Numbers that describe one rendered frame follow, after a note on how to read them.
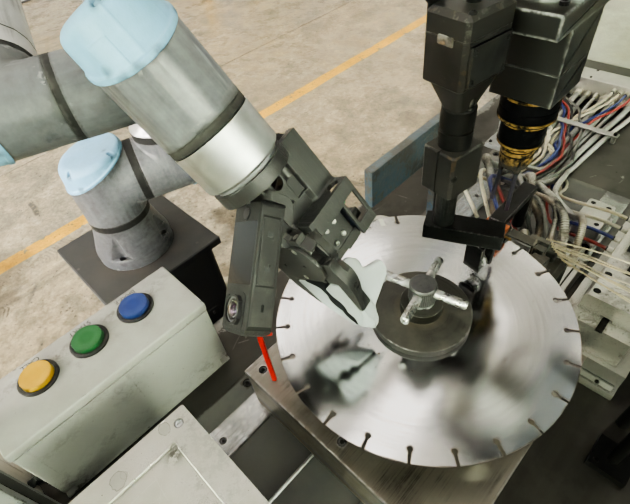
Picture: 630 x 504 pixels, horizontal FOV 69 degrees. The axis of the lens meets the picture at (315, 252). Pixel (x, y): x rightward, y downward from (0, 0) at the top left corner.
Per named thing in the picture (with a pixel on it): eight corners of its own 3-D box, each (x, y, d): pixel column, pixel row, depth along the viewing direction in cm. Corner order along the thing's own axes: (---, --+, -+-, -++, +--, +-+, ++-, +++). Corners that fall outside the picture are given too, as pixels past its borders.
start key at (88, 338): (86, 364, 59) (78, 356, 57) (72, 346, 61) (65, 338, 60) (113, 343, 61) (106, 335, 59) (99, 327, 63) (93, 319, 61)
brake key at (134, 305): (132, 329, 62) (127, 320, 61) (118, 313, 64) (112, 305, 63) (157, 310, 64) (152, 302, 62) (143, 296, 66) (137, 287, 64)
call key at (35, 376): (33, 402, 56) (24, 395, 54) (21, 383, 58) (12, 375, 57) (64, 380, 58) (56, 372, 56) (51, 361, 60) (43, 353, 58)
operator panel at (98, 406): (69, 498, 61) (2, 459, 50) (37, 443, 67) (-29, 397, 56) (230, 358, 73) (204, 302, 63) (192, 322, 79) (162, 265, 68)
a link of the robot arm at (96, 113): (56, 53, 43) (36, 46, 34) (170, 22, 46) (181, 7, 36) (94, 133, 47) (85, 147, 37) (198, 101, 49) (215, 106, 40)
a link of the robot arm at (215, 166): (199, 155, 31) (159, 167, 38) (244, 201, 34) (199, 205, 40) (261, 86, 34) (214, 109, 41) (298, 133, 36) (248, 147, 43)
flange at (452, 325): (476, 360, 47) (479, 348, 45) (367, 353, 49) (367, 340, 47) (467, 278, 54) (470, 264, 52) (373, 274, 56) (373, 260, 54)
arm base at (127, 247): (87, 247, 95) (63, 212, 88) (148, 209, 102) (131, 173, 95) (122, 282, 87) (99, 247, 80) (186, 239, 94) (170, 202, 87)
